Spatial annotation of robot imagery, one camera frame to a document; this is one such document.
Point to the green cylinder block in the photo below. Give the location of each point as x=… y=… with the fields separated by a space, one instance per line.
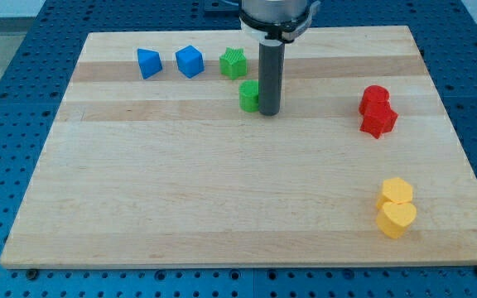
x=248 y=96

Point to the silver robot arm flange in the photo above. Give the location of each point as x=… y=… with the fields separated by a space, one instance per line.
x=276 y=22

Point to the light wooden board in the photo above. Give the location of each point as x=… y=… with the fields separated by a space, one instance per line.
x=169 y=172

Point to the green star block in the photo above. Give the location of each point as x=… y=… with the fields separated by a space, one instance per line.
x=233 y=63

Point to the blue cube block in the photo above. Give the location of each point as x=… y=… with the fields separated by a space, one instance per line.
x=190 y=61

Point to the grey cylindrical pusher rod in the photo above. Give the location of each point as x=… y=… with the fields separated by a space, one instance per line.
x=270 y=71

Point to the blue triangular prism block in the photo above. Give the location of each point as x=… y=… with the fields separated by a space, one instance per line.
x=149 y=62

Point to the red star block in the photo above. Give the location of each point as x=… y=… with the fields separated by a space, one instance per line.
x=378 y=118

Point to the red cylinder block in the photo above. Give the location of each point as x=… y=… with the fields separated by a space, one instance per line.
x=373 y=94

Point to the yellow hexagon block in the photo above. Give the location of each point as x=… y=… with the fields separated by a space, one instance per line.
x=394 y=190

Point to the yellow heart block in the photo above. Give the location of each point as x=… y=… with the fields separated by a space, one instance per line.
x=394 y=219

